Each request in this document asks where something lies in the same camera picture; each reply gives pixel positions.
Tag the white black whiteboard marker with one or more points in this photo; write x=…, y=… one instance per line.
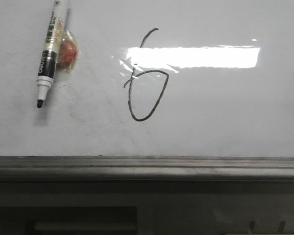
x=50, y=53

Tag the grey aluminium whiteboard tray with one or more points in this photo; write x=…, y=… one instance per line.
x=93, y=168

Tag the red magnet taped to marker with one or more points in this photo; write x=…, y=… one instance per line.
x=68, y=52

